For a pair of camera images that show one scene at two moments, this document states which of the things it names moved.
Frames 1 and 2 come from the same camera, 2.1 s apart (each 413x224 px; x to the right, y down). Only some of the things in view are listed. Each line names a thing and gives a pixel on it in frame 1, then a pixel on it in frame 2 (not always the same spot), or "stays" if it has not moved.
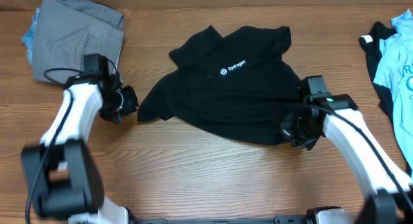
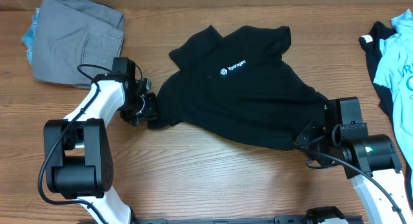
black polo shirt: [237, 88] stays
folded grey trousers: [68, 28] stays
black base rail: [284, 219] stays
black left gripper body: [121, 102] → [140, 107]
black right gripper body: [300, 130] → [313, 138]
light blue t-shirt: [394, 73] stays
